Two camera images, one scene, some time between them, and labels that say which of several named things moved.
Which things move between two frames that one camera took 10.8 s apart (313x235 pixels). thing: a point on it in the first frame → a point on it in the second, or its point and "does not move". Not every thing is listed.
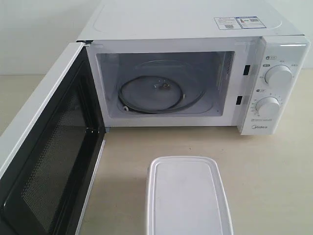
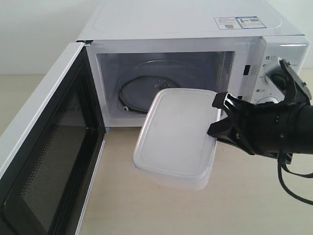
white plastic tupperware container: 186,195 → 175,149
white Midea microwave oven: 196,63 does not move
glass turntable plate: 166,87 does not move
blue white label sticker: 238,22 does not move
